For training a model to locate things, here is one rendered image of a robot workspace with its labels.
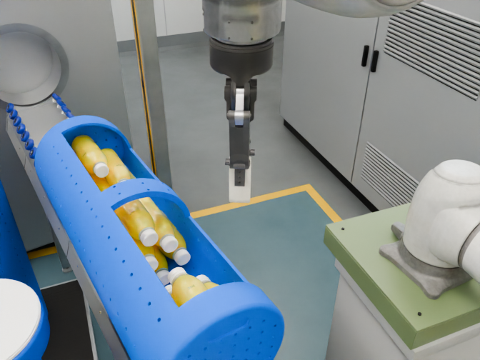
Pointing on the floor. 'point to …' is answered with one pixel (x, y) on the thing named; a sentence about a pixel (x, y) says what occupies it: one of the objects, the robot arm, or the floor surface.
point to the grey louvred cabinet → (384, 93)
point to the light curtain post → (151, 87)
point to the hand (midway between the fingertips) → (240, 180)
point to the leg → (60, 251)
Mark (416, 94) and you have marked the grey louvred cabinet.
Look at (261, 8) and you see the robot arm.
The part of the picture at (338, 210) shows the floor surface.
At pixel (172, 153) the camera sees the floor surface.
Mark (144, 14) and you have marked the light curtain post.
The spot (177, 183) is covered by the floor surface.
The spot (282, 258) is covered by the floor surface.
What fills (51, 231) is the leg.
